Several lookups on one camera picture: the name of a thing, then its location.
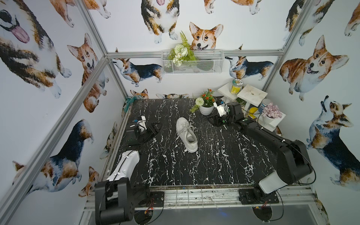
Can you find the white sneaker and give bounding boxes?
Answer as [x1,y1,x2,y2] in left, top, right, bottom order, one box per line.
[176,117,198,153]

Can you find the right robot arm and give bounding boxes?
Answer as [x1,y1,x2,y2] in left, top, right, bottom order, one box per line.
[213,100,315,197]

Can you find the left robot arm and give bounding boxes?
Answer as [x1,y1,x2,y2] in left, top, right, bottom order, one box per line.
[95,119,165,225]

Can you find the white pot orange flowers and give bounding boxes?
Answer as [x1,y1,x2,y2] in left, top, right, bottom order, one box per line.
[190,89,216,115]

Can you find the yellow round container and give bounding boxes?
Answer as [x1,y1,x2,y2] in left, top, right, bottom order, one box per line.
[248,107,258,119]

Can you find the teal cloth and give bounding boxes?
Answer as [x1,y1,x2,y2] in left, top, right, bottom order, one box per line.
[123,96,138,113]

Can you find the clear jar yellow label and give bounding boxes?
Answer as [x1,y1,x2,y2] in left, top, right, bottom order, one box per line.
[230,79,243,95]

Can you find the white stepped shelf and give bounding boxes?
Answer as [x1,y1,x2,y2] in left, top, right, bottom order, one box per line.
[217,82,286,132]

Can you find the blue white can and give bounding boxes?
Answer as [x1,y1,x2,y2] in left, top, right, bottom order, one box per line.
[258,98,272,113]

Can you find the pink flowers white pot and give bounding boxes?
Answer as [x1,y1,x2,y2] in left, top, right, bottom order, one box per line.
[262,103,283,124]

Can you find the white green artificial flowers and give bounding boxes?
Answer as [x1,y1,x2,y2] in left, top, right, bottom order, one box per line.
[167,31,198,67]

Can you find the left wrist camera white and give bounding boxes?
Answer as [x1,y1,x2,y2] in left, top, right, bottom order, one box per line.
[134,116,147,133]

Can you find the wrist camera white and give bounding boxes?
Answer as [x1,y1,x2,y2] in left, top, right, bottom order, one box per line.
[213,100,227,117]
[134,116,147,133]

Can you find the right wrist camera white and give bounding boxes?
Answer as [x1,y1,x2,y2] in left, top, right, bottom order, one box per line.
[213,100,227,117]

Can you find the white wire basket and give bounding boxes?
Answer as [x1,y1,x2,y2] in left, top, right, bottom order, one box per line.
[161,50,225,75]

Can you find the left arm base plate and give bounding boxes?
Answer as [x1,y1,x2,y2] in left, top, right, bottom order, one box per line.
[137,191,165,208]

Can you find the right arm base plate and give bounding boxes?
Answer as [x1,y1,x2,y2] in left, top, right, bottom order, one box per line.
[238,187,279,205]

